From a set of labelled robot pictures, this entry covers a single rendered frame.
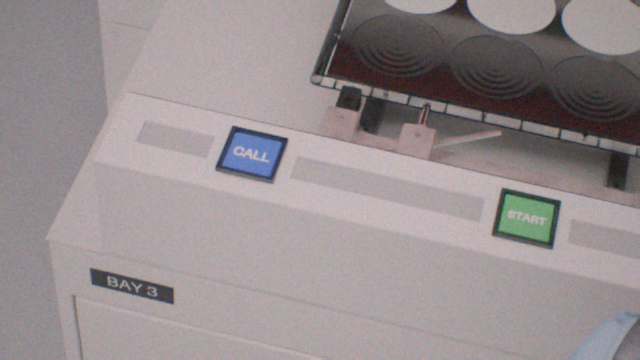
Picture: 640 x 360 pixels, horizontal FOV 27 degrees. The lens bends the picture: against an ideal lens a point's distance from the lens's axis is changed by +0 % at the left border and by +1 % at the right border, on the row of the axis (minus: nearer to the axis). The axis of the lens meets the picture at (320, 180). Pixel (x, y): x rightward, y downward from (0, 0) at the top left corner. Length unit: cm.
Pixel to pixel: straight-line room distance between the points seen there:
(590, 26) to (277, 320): 48
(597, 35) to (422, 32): 19
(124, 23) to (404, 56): 68
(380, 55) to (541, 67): 17
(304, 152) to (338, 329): 20
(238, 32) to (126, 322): 37
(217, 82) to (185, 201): 29
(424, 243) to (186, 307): 30
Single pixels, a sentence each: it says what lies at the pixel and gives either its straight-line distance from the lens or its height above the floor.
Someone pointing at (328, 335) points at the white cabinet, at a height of 77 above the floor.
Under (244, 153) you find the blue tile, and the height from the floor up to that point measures 96.
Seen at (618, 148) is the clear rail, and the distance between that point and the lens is 138.
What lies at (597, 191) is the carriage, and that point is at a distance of 136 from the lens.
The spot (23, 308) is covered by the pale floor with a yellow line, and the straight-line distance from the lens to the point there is 232.
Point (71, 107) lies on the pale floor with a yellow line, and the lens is 262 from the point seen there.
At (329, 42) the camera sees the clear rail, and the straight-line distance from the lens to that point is 143.
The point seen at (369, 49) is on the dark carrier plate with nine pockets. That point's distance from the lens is 143.
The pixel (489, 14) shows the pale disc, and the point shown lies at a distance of 150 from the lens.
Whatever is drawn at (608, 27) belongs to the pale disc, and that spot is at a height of 90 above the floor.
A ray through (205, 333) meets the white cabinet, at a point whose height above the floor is 72.
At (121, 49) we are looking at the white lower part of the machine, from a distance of 205.
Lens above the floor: 188
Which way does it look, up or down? 49 degrees down
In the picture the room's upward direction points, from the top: 5 degrees clockwise
